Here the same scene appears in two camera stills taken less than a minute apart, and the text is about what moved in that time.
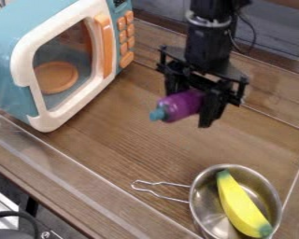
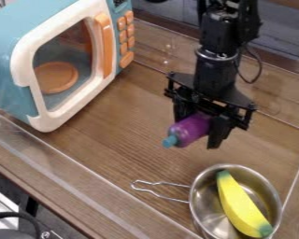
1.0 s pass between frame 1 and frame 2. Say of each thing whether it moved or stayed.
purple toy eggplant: moved
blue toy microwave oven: stayed
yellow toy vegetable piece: stayed
